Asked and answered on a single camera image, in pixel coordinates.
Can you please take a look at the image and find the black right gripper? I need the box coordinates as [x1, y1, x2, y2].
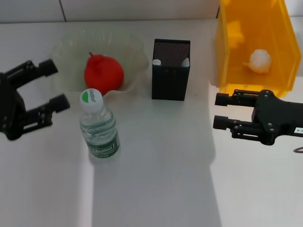
[213, 89, 303, 146]

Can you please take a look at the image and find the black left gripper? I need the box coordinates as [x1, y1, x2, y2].
[0, 58, 71, 141]

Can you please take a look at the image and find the white paper ball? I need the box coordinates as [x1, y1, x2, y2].
[242, 49, 272, 73]

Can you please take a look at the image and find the clear green-label water bottle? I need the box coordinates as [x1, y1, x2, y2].
[79, 88, 121, 161]

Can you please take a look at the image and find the black mesh pen holder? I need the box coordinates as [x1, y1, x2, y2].
[151, 38, 191, 102]

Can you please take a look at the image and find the green glass fruit bowl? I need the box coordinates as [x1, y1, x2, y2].
[51, 27, 150, 100]

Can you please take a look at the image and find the yellow plastic bin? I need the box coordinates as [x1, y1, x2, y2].
[214, 0, 303, 99]

